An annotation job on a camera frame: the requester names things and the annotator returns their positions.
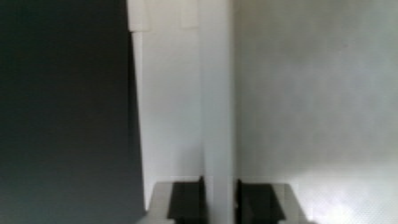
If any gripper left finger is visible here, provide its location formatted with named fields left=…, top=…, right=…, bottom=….
left=143, top=178, right=207, bottom=224

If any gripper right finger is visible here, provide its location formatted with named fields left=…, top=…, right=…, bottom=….
left=236, top=180, right=316, bottom=224

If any white desk top tray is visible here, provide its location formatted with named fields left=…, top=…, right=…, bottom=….
left=129, top=0, right=398, bottom=224

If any white L-shaped obstacle fence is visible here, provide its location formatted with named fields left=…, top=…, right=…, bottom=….
left=125, top=0, right=198, bottom=32

